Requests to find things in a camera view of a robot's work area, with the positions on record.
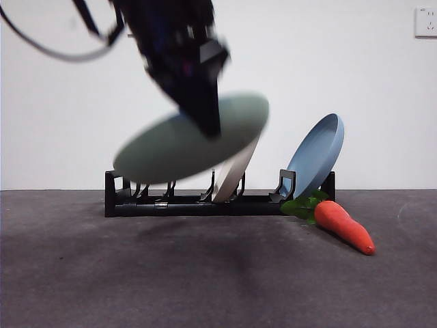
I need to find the green plate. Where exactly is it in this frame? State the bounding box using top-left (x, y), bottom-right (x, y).
top-left (112, 90), bottom-right (270, 184)

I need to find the orange carrot with green leaves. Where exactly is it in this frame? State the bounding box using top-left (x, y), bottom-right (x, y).
top-left (279, 189), bottom-right (376, 256)

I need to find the beige plate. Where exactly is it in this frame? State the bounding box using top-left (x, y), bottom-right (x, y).
top-left (211, 139), bottom-right (257, 203)

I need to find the black plate rack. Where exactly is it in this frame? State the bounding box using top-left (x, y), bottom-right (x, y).
top-left (104, 169), bottom-right (336, 218)

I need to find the blue plate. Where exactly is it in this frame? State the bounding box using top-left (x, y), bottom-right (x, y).
top-left (285, 113), bottom-right (345, 202)

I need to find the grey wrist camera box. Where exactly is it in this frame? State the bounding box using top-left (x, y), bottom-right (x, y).
top-left (199, 38), bottom-right (231, 75)

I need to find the black cable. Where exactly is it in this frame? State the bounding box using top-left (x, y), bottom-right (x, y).
top-left (0, 5), bottom-right (124, 63)
top-left (72, 0), bottom-right (100, 37)

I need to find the white wall socket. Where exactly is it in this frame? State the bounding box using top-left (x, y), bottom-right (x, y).
top-left (414, 6), bottom-right (437, 39)

